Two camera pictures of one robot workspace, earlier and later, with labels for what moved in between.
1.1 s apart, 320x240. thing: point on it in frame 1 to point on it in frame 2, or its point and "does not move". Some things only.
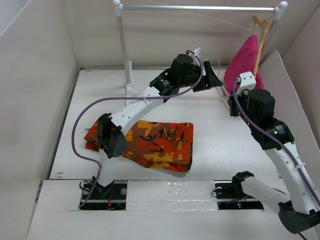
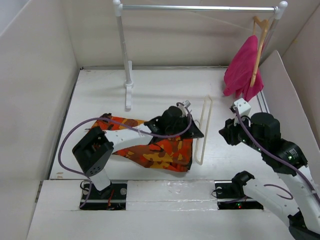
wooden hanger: (264, 24) does not move
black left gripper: (208, 81) to (187, 120)
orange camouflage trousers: (166, 144) does not move
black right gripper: (232, 101) to (228, 131)
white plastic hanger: (223, 98) to (208, 97)
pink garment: (244, 60) does not move
